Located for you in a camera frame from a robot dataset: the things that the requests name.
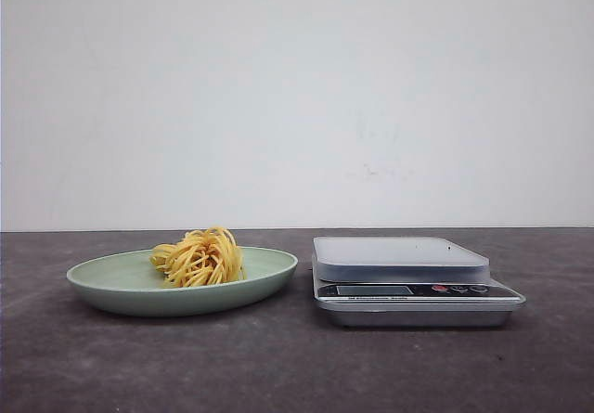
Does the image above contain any silver digital kitchen scale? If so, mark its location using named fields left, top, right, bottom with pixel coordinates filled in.
left=312, top=237, right=526, bottom=328

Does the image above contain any light green round plate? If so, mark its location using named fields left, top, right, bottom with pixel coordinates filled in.
left=66, top=246, right=298, bottom=317

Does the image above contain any yellow vermicelli noodle bundle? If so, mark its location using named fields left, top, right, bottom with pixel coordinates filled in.
left=149, top=226, right=247, bottom=288

